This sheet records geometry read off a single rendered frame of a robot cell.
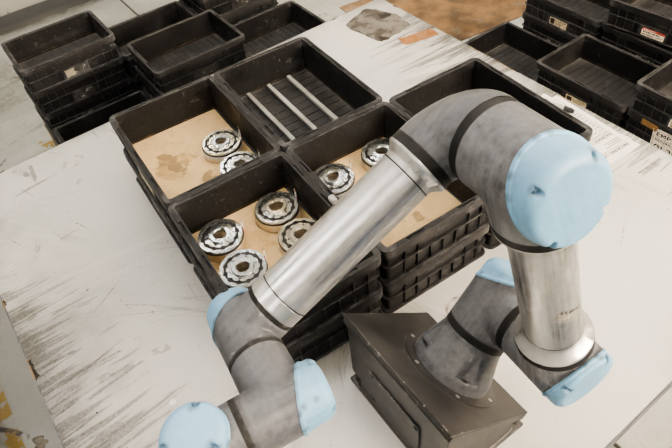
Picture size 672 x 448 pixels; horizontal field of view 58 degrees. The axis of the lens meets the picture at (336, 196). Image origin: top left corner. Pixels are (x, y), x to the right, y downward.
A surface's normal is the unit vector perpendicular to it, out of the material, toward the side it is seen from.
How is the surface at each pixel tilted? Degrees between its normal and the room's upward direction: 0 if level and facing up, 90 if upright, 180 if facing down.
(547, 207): 76
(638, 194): 0
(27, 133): 0
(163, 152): 0
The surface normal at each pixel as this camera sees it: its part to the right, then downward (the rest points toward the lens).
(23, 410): -0.08, -0.69
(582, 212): 0.42, 0.43
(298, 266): -0.29, -0.22
